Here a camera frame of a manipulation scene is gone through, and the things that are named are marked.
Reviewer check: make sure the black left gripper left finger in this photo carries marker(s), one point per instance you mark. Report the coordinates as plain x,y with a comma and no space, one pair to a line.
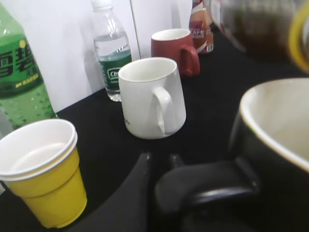
118,191

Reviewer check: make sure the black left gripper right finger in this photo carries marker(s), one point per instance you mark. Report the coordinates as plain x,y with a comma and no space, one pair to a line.
175,161

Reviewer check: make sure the yellow paper cup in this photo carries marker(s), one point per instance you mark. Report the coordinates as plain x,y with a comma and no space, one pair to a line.
39,163

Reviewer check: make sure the green sprite bottle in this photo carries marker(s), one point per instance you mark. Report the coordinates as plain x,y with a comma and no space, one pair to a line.
23,95

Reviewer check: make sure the white mug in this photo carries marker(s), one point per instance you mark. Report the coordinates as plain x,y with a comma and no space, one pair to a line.
152,98

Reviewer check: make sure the black mug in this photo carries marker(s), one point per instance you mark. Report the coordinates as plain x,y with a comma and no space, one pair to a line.
267,167

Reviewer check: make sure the red mug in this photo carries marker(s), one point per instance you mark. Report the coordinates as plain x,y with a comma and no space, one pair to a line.
177,44

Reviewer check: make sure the clear water bottle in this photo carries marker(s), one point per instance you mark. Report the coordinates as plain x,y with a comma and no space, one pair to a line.
111,45

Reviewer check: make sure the brown coffee drink bottle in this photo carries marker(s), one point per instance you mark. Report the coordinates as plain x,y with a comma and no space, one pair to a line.
200,26

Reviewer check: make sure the cola bottle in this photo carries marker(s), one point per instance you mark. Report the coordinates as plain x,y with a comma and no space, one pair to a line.
272,30

